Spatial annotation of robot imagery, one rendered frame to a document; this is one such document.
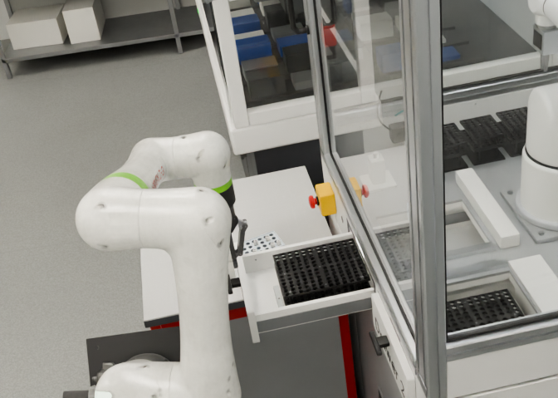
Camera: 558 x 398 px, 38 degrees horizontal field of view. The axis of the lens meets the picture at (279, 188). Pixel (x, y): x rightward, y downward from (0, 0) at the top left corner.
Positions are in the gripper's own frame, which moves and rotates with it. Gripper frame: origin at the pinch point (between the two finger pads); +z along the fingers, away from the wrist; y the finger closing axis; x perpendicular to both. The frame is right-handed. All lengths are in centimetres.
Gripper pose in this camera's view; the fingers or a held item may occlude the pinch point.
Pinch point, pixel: (231, 267)
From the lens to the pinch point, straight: 211.5
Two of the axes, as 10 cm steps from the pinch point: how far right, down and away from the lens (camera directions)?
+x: 1.7, 5.3, -8.3
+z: 1.3, 8.3, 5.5
